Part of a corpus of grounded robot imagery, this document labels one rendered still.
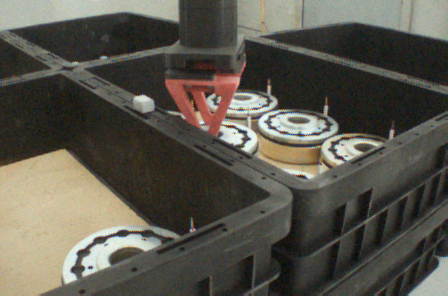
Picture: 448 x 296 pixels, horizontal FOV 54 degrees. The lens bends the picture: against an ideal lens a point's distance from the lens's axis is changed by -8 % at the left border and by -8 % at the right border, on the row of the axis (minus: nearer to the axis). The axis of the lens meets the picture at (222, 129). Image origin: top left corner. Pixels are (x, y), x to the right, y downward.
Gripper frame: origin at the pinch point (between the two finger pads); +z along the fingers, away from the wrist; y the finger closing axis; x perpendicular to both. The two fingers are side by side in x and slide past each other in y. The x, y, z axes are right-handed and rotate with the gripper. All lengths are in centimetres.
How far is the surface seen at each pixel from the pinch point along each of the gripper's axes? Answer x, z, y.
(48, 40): -40, -1, -42
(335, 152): 13.7, 3.2, -2.6
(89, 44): -34, 1, -49
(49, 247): -12.5, 6.3, 14.6
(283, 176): 7.7, -3.5, 16.9
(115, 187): -10.0, 6.2, 2.8
